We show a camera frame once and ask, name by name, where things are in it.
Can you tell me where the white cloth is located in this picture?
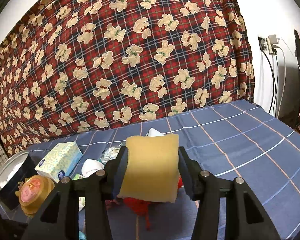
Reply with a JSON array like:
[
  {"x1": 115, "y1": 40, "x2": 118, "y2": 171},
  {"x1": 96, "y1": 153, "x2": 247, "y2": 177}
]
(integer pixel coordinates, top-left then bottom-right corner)
[{"x1": 81, "y1": 159, "x2": 104, "y2": 178}]

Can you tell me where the red fabric pouch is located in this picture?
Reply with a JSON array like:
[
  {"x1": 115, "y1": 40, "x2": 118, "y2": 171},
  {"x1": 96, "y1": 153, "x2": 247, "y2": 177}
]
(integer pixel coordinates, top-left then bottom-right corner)
[{"x1": 106, "y1": 177, "x2": 184, "y2": 230}]

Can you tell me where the yellow sponge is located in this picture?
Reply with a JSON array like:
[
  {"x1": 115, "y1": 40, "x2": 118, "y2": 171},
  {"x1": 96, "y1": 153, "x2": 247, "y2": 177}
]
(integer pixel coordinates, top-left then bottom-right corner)
[{"x1": 119, "y1": 134, "x2": 180, "y2": 203}]

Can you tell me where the gold pink tin lid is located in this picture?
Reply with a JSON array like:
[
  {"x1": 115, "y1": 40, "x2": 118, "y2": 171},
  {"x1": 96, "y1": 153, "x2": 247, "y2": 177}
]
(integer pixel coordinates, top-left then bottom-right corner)
[{"x1": 15, "y1": 174, "x2": 55, "y2": 218}]

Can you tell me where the yellow dotted tissue box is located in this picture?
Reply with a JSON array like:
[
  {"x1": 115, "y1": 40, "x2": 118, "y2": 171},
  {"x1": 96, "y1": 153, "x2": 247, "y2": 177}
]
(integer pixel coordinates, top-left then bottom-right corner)
[{"x1": 35, "y1": 141, "x2": 83, "y2": 183}]

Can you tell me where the round metal tin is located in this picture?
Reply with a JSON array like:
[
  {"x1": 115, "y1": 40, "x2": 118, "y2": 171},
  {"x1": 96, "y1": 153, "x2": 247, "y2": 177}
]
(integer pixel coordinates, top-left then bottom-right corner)
[{"x1": 0, "y1": 150, "x2": 37, "y2": 210}]

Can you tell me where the blue checked bed sheet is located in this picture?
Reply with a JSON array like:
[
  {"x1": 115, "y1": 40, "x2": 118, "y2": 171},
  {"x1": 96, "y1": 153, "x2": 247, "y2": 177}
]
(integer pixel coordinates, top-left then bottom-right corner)
[{"x1": 0, "y1": 99, "x2": 300, "y2": 240}]

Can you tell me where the cotton swab plastic bag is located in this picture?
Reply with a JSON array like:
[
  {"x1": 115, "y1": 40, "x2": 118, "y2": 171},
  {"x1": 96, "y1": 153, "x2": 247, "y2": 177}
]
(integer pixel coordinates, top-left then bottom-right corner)
[{"x1": 98, "y1": 143, "x2": 125, "y2": 165}]

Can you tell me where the red plaid teddy bear blanket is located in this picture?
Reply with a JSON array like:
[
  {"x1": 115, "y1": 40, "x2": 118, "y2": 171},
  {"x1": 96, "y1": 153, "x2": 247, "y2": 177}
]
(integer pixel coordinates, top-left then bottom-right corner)
[{"x1": 0, "y1": 0, "x2": 254, "y2": 155}]

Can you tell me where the white charger plug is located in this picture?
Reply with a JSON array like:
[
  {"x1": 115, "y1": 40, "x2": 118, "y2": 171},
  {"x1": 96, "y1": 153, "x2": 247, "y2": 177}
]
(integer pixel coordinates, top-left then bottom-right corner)
[{"x1": 266, "y1": 35, "x2": 279, "y2": 55}]

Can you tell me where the black power cable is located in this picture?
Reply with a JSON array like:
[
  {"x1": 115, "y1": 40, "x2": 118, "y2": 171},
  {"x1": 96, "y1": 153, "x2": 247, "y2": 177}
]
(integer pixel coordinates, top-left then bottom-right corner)
[{"x1": 261, "y1": 48, "x2": 279, "y2": 117}]

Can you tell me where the wall power socket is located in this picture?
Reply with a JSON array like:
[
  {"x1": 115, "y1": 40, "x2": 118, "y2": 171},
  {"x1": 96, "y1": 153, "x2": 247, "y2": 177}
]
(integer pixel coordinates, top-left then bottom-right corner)
[{"x1": 258, "y1": 37, "x2": 267, "y2": 51}]

